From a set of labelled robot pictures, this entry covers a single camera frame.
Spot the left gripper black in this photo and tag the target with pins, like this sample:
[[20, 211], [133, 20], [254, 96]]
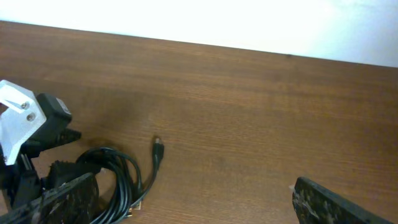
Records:
[[20, 183]]

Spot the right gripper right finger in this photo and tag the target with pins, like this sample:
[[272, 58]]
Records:
[[315, 204]]

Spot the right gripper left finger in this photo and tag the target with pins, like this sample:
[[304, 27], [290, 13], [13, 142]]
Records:
[[73, 202]]

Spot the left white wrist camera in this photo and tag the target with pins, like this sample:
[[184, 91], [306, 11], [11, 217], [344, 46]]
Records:
[[22, 118]]

